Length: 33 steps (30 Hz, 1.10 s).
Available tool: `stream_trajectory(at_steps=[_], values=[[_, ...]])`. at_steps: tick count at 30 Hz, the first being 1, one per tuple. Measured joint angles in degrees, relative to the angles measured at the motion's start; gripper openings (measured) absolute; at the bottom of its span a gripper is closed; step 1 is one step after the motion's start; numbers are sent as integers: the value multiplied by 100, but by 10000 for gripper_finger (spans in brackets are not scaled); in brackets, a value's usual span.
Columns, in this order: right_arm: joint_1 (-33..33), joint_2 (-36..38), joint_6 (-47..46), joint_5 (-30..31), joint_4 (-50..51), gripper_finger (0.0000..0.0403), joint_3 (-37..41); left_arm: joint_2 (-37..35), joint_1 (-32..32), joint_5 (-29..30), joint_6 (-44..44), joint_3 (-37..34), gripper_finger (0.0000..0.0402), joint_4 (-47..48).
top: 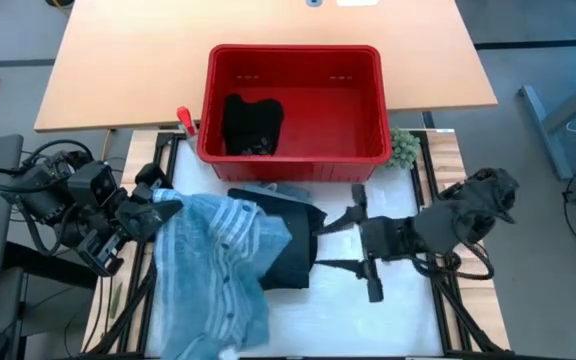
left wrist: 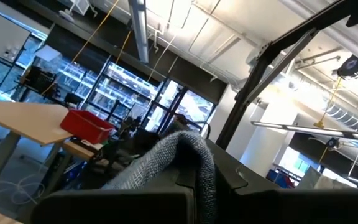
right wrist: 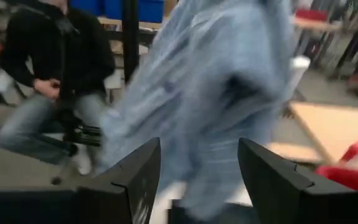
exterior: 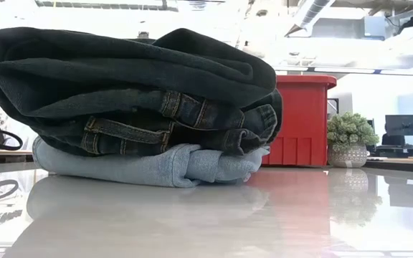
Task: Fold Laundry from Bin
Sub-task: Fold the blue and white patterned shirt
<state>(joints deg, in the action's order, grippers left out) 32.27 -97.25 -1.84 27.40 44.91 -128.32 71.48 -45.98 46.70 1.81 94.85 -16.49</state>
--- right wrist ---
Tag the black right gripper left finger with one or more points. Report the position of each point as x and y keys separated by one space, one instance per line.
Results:
x=120 y=193

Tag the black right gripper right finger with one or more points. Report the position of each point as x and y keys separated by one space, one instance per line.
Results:
x=291 y=193

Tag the blue striped garment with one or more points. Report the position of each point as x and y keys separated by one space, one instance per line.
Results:
x=213 y=93

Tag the red plastic bin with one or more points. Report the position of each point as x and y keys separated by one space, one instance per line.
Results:
x=346 y=179

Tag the blue plastic bin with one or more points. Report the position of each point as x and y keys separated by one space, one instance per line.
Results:
x=87 y=6
x=148 y=9

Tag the black office chair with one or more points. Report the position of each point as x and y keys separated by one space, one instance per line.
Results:
x=79 y=133

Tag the light brown wooden desk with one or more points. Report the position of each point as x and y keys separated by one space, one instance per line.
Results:
x=337 y=130

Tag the person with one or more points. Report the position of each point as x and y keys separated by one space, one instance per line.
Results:
x=57 y=46

